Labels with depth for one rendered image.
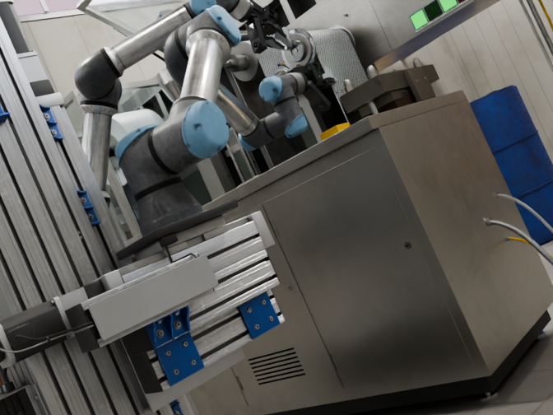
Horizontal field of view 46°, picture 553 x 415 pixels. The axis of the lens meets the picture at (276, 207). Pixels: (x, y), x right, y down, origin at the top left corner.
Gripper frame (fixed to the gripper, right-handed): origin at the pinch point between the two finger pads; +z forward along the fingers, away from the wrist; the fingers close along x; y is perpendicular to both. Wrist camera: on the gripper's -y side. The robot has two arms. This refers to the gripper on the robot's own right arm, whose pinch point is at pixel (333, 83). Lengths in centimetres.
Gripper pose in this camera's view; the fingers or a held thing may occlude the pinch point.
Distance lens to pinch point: 229.1
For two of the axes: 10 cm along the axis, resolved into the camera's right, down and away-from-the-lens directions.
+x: -6.7, 3.2, 6.6
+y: -4.1, -9.1, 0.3
